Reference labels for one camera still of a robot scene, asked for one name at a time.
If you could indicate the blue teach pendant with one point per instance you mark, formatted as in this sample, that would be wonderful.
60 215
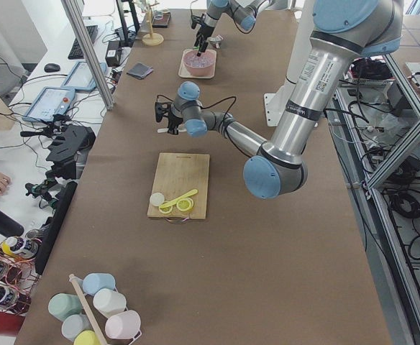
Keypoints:
51 101
79 78

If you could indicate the rack of pastel cups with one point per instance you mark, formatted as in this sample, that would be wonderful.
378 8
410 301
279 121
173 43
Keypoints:
96 312

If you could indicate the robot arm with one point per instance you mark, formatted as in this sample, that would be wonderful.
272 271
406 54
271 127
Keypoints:
342 31
243 15

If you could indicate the grey folded cloth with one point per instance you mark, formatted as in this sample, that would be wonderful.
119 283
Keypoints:
140 71

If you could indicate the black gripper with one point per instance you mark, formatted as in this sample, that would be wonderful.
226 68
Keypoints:
204 29
172 121

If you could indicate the aluminium frame post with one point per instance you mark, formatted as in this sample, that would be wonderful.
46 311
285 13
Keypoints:
74 15

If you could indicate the wooden cup tree stand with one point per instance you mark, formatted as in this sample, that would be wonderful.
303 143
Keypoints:
151 38

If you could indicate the pink bowl of ice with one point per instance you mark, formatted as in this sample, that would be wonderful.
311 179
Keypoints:
199 66

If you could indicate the lemon slice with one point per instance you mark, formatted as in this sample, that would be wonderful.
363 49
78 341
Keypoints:
185 204
166 207

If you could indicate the yellow plastic spoon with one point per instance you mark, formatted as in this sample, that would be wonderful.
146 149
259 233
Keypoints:
187 194

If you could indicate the cream plastic tray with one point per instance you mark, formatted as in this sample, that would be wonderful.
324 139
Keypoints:
184 74

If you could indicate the metal ice scoop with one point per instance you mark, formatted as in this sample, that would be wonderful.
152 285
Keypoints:
216 41

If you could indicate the wooden cutting board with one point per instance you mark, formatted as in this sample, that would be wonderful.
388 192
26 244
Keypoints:
177 174

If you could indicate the black computer mouse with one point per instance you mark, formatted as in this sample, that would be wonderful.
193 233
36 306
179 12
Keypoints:
51 68

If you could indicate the white ceramic spoon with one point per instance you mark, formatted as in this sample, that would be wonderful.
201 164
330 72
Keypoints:
165 130

